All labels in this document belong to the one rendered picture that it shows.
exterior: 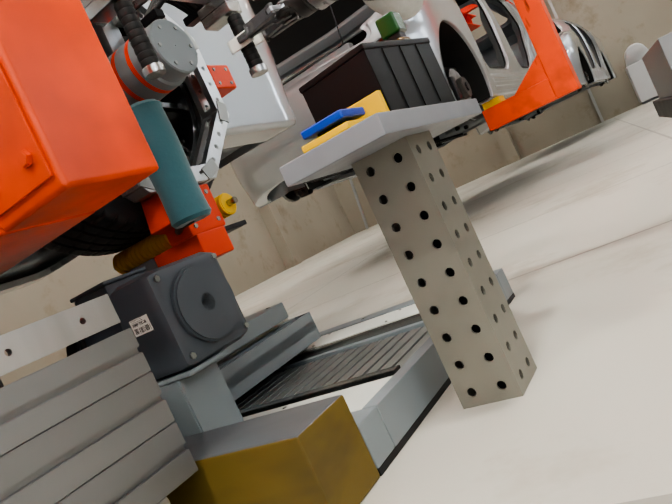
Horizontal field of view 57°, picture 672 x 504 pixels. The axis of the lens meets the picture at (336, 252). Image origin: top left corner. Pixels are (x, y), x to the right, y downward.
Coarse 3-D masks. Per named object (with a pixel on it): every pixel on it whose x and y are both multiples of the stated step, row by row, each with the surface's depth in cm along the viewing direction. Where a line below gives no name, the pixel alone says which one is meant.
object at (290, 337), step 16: (288, 320) 169; (304, 320) 163; (272, 336) 151; (288, 336) 156; (304, 336) 161; (320, 336) 166; (240, 352) 148; (256, 352) 145; (272, 352) 149; (288, 352) 154; (224, 368) 135; (240, 368) 139; (256, 368) 143; (272, 368) 147; (240, 384) 137; (256, 384) 141
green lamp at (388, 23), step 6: (390, 12) 112; (396, 12) 114; (384, 18) 113; (390, 18) 112; (396, 18) 113; (378, 24) 114; (384, 24) 113; (390, 24) 113; (396, 24) 112; (402, 24) 114; (378, 30) 114; (384, 30) 113; (390, 30) 113; (396, 30) 112; (402, 30) 114; (384, 36) 114; (390, 36) 114
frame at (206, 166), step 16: (192, 80) 164; (208, 80) 163; (192, 96) 164; (208, 96) 162; (208, 112) 163; (224, 112) 163; (208, 128) 162; (224, 128) 161; (208, 144) 155; (208, 160) 152; (208, 176) 149; (128, 192) 133; (144, 192) 133
